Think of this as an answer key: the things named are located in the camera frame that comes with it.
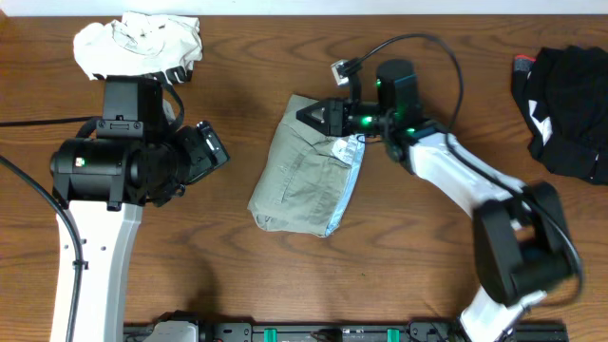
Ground khaki green shorts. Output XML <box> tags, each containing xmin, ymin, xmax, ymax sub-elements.
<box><xmin>248</xmin><ymin>95</ymin><xmax>366</xmax><ymax>238</ymax></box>

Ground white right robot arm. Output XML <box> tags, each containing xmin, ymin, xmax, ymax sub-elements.
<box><xmin>296</xmin><ymin>99</ymin><xmax>580</xmax><ymax>341</ymax></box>

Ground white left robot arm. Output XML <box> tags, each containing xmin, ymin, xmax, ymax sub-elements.
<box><xmin>50</xmin><ymin>121</ymin><xmax>230</xmax><ymax>341</ymax></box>

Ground white black folded shirt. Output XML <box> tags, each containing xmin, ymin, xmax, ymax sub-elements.
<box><xmin>73</xmin><ymin>11</ymin><xmax>203</xmax><ymax>85</ymax></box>

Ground black garment with white marks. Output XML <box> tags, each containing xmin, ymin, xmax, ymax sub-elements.
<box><xmin>511</xmin><ymin>46</ymin><xmax>607</xmax><ymax>185</ymax></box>

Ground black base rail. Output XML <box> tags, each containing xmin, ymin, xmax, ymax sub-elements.
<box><xmin>123</xmin><ymin>318</ymin><xmax>569</xmax><ymax>342</ymax></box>

